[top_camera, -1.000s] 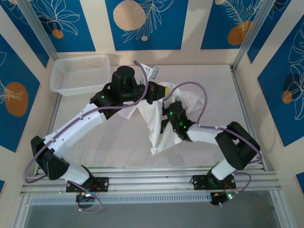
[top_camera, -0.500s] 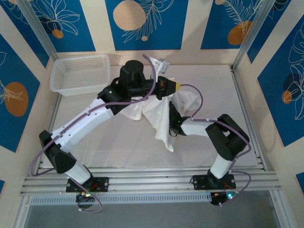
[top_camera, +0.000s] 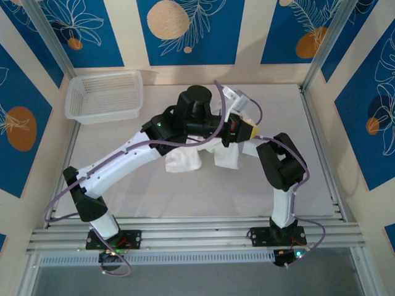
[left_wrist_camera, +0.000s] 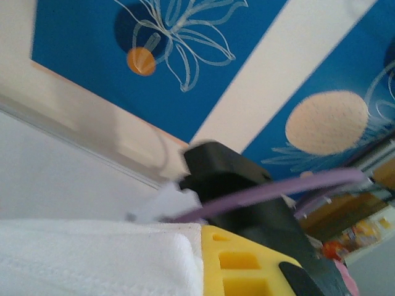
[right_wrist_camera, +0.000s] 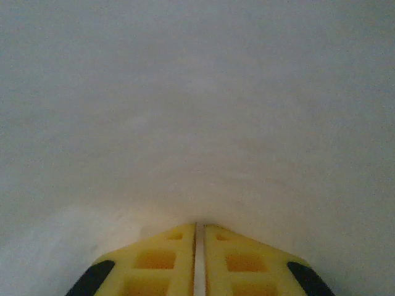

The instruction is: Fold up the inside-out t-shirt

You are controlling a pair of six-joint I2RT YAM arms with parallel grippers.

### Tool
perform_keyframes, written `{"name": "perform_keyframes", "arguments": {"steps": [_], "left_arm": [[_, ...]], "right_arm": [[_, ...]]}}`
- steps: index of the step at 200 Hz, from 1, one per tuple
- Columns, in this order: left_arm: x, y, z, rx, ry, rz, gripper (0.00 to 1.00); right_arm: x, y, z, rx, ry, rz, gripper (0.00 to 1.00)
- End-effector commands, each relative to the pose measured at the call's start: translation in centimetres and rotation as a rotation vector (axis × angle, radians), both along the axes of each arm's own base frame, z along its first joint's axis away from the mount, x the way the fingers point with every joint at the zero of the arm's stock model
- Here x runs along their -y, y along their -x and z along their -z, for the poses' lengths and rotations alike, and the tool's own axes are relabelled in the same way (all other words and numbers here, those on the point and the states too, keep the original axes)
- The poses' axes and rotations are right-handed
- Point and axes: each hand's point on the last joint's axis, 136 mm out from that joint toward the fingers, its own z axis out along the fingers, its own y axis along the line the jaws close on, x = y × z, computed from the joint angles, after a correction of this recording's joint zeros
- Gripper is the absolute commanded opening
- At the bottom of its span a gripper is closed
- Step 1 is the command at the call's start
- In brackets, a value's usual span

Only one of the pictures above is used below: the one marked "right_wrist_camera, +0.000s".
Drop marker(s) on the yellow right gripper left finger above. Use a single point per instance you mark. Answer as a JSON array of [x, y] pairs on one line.
[[182, 277]]

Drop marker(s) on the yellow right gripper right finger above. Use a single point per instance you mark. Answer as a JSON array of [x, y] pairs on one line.
[[216, 277]]

